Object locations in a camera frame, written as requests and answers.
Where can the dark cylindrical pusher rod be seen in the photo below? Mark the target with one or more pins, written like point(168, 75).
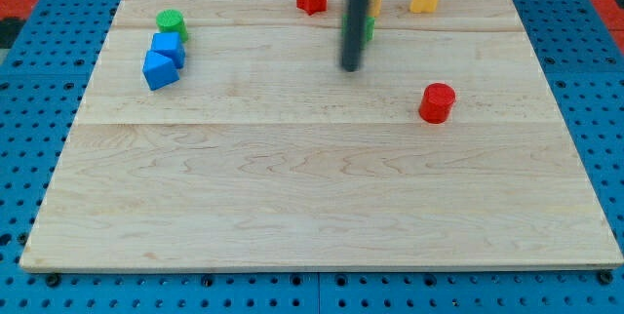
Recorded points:
point(354, 34)

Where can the blue cube block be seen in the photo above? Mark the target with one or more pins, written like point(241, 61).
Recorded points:
point(169, 44)

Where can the blue triangle block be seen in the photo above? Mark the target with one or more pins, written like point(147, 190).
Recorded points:
point(159, 71)

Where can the yellow block behind rod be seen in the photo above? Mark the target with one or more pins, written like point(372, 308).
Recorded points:
point(374, 8)

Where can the green block behind rod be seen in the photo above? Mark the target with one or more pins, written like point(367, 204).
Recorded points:
point(369, 28)

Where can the red cylinder block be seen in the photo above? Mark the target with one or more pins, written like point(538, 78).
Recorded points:
point(436, 103)

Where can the wooden board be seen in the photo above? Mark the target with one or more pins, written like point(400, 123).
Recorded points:
point(266, 157)

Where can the green cylinder block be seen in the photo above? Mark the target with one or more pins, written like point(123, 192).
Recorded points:
point(172, 20)

